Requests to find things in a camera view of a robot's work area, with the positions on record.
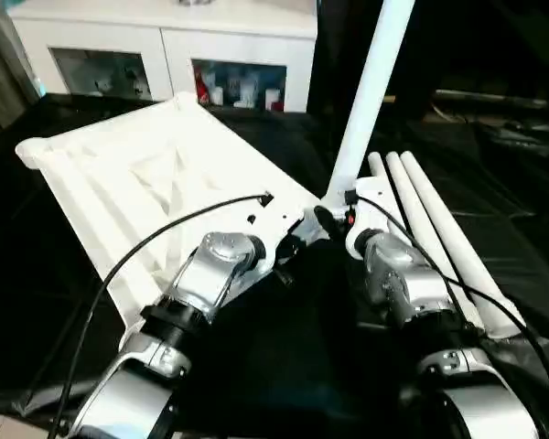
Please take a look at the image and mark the white plastic table top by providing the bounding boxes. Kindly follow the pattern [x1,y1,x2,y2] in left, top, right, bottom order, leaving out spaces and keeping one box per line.
[14,91,338,323]

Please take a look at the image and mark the white cabinet with glass doors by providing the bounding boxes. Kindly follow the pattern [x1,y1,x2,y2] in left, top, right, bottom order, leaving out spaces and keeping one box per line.
[7,0,319,114]

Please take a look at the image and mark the black mat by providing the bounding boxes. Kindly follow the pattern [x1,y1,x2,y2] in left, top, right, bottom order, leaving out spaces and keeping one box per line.
[0,91,549,431]

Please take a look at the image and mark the grey curtain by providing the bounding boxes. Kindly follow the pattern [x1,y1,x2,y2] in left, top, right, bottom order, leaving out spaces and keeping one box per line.
[0,0,47,138]

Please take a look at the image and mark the black furniture with gold label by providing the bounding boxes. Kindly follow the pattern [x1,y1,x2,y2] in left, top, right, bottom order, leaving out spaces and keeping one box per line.
[313,0,549,124]

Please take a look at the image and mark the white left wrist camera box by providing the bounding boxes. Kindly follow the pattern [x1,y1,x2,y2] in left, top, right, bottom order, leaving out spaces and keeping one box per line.
[240,199,308,277]

